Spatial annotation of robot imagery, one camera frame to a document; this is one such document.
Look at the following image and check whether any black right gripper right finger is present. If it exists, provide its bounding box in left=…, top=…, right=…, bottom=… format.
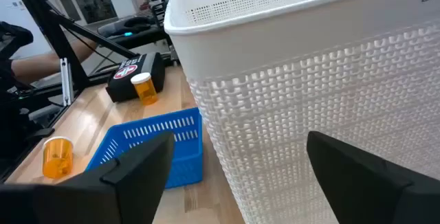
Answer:
left=306, top=130, right=440, bottom=224

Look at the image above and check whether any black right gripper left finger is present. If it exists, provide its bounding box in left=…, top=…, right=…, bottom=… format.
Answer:
left=58, top=131, right=176, bottom=224

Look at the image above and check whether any orange pill bottle white cap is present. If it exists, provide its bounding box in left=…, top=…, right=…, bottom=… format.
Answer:
left=41, top=135, right=74, bottom=179
left=130, top=71, right=159, bottom=107

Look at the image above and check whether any person's forearm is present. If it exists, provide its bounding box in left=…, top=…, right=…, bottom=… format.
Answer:
left=10, top=38, right=99, bottom=82

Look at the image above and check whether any small blue plastic basket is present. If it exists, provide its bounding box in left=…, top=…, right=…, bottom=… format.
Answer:
left=85, top=107, right=204, bottom=190

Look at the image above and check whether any tall white woven plastic basket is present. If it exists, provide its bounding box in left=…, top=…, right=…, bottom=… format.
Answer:
left=164, top=0, right=440, bottom=224

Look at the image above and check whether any black first aid kit pouch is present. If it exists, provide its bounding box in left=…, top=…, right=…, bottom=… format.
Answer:
left=105, top=52, right=166, bottom=103

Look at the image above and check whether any black device with teal light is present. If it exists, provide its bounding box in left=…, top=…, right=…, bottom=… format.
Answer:
left=97, top=16, right=155, bottom=39

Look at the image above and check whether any grey door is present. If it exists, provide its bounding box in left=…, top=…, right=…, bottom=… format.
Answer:
left=51, top=0, right=83, bottom=23

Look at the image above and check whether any silver metal bracket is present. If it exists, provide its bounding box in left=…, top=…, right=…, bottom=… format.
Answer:
left=60, top=58, right=75, bottom=107

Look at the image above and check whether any black metal table frame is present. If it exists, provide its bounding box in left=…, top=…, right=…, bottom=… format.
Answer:
left=0, top=0, right=179, bottom=183

